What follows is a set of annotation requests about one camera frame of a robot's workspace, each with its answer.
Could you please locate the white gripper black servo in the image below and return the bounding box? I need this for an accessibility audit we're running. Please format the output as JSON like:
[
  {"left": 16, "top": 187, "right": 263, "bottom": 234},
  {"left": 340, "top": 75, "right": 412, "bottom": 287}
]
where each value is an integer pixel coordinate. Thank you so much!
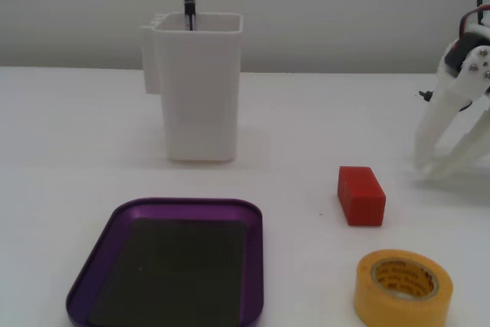
[{"left": 415, "top": 16, "right": 490, "bottom": 183}]

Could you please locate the red rectangular block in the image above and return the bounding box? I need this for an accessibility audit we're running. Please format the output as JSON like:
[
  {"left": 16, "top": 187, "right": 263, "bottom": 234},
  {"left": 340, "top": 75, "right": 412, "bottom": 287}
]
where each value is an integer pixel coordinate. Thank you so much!
[{"left": 336, "top": 165, "right": 387, "bottom": 227}]

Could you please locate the yellow tape roll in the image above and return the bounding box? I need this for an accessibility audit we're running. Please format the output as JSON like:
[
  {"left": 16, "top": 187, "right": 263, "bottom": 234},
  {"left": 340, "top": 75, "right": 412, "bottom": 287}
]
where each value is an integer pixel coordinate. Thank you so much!
[{"left": 354, "top": 249, "right": 454, "bottom": 327}]

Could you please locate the purple metal tray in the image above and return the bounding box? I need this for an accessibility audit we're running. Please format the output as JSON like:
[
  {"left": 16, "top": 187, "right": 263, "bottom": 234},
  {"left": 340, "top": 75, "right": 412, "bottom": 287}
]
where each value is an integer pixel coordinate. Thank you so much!
[{"left": 65, "top": 197, "right": 265, "bottom": 327}]

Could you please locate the white plastic pen holder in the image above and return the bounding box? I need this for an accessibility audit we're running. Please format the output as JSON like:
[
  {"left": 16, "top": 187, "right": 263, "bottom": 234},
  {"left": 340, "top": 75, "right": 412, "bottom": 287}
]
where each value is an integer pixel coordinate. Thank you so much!
[{"left": 139, "top": 12, "right": 245, "bottom": 162}]

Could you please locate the red white servo cable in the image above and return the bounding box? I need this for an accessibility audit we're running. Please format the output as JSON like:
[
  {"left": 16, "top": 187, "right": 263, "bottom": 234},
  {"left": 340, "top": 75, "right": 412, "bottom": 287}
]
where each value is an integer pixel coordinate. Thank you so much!
[{"left": 458, "top": 4, "right": 490, "bottom": 33}]

